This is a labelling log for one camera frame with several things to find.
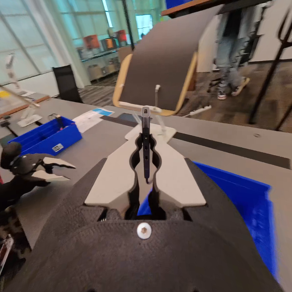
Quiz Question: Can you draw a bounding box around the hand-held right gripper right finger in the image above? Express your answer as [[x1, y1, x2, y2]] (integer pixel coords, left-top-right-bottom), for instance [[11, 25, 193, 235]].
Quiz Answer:
[[149, 133, 207, 217]]

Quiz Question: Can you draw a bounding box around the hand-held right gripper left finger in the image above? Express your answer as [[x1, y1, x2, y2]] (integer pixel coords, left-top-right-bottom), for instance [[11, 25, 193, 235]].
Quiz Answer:
[[84, 133, 143, 220]]

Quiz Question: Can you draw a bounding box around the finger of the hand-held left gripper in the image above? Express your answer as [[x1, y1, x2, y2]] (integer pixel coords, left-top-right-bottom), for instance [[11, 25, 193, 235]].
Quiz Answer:
[[32, 170, 71, 182], [42, 156, 76, 170]]

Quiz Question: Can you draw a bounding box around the blue plastic bin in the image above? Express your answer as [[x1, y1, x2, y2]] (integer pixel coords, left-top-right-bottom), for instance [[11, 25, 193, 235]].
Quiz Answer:
[[137, 161, 278, 283], [8, 116, 82, 157]]

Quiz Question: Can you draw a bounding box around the red braided cable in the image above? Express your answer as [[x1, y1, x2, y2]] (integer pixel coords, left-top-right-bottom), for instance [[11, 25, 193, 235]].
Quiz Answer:
[[58, 123, 76, 133]]

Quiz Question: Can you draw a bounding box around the black charging cable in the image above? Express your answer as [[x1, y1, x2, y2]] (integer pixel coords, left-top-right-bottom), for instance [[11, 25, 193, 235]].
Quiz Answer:
[[48, 113, 65, 131]]

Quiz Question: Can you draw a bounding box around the black usb-c port adapter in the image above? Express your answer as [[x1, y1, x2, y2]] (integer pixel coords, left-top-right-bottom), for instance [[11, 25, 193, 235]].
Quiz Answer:
[[141, 106, 152, 184]]

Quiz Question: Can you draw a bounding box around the person's left forearm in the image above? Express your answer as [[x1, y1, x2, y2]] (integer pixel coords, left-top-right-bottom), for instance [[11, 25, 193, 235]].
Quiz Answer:
[[0, 176, 52, 212]]

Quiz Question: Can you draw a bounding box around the printed paper sheet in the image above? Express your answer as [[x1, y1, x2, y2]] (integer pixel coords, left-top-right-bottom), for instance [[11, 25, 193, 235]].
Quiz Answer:
[[73, 108, 115, 134]]

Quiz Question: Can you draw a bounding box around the narrow black table strip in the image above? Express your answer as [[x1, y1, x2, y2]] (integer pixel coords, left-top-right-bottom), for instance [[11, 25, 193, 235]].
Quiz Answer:
[[173, 132, 292, 170]]

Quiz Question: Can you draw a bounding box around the wide black table strip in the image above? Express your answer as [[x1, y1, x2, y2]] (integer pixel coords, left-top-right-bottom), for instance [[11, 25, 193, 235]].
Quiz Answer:
[[100, 113, 142, 129]]

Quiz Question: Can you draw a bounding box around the white power strip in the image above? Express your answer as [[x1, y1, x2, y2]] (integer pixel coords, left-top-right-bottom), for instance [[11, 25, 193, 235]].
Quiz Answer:
[[184, 105, 212, 118]]

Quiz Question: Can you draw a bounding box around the black office chair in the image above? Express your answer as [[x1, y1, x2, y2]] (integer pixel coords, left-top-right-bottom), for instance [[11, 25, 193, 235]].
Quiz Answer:
[[52, 64, 83, 104]]

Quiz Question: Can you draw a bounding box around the wooden edged display board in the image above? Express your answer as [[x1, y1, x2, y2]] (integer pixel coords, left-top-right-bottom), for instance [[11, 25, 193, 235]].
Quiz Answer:
[[112, 5, 225, 117]]

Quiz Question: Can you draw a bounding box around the black metal stand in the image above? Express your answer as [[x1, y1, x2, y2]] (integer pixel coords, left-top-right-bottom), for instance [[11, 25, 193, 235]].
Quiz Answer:
[[247, 9, 292, 132]]

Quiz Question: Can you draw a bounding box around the black floor lamp stand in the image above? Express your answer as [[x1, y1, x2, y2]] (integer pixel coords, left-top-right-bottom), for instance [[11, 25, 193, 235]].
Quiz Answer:
[[122, 0, 135, 51]]

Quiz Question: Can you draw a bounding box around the small blue bin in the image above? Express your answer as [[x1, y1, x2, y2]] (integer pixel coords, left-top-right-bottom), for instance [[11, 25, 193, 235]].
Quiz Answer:
[[165, 0, 195, 10]]

